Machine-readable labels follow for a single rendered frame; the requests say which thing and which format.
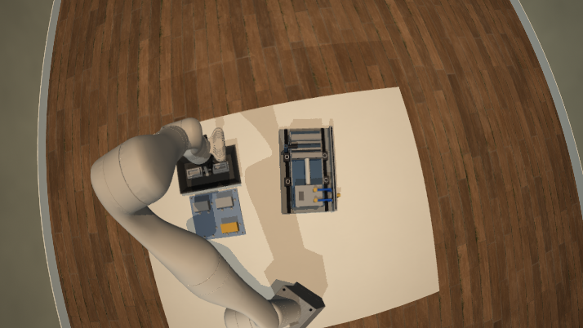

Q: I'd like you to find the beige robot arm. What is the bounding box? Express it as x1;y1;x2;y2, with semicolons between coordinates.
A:
91;117;301;328

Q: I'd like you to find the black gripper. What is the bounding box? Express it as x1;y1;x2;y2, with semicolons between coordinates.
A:
195;135;214;177

